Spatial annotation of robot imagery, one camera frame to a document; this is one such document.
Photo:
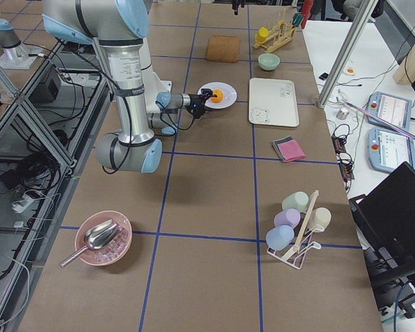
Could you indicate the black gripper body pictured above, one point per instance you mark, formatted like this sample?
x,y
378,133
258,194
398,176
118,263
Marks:
x,y
196,100

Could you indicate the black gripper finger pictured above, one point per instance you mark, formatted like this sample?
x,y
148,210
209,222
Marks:
x,y
206,93
236,5

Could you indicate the orange fruit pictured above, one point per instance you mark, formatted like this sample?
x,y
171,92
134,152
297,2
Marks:
x,y
218,96

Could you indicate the white round plate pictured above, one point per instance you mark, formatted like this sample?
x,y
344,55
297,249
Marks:
x,y
224,95

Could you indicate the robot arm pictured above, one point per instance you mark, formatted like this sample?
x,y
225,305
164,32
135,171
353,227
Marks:
x,y
119,28

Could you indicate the cream bear tray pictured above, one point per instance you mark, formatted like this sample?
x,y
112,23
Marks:
x,y
272,102

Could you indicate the yellow mug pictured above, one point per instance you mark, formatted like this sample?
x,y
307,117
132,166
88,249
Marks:
x,y
262,35

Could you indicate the wooden cutting board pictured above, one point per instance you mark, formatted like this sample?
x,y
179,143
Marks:
x,y
222,48

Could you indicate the wooden dish rack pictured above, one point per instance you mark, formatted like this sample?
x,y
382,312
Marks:
x,y
280,33

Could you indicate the dark green mug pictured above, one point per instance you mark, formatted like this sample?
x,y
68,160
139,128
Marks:
x,y
296,20

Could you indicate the green ceramic bowl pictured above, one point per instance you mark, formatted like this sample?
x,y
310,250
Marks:
x,y
268,61

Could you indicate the red cylinder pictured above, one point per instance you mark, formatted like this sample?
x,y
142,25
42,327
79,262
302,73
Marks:
x,y
306,9

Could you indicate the pink and grey cloths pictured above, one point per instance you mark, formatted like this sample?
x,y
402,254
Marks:
x,y
288,149

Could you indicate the small black device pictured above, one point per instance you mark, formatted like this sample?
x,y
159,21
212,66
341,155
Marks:
x,y
324,76

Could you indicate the fried egg toy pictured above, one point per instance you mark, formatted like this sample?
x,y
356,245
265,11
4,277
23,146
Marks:
x,y
349,71

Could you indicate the small metal cylinder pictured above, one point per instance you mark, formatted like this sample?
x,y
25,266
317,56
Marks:
x,y
342,114

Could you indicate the green plastic cup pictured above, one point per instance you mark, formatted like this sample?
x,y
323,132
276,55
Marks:
x,y
297,200

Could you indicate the purple plastic cup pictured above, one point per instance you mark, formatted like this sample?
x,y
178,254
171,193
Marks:
x,y
290,217

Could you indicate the blue plastic cup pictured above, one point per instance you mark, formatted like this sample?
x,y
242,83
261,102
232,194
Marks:
x,y
279,237

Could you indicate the metal scoop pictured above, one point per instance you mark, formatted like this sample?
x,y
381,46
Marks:
x,y
96,238

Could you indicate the beige plastic cup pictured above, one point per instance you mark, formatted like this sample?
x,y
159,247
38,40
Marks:
x,y
319,217

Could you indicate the pink grabber stick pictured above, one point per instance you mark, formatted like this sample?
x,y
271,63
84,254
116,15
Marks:
x,y
375,119

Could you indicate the pink bowl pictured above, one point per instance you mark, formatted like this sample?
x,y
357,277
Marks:
x,y
117,240

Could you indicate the lower teach pendant tablet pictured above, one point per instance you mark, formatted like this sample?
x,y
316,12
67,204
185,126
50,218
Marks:
x,y
387,150

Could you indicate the teach pendant tablet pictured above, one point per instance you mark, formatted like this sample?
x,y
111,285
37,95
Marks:
x,y
387,150
393,109

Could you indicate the upper teach pendant tablet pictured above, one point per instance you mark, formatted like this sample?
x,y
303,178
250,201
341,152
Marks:
x,y
393,109

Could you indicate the black laptop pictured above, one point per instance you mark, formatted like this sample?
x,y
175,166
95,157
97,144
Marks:
x,y
386,217

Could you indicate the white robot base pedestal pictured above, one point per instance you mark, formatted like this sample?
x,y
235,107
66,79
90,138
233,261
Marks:
x,y
153,84

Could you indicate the aluminium frame post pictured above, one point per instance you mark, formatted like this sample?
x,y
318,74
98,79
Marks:
x,y
358,13

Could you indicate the white wire cup rack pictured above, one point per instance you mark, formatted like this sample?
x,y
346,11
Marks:
x,y
293,254

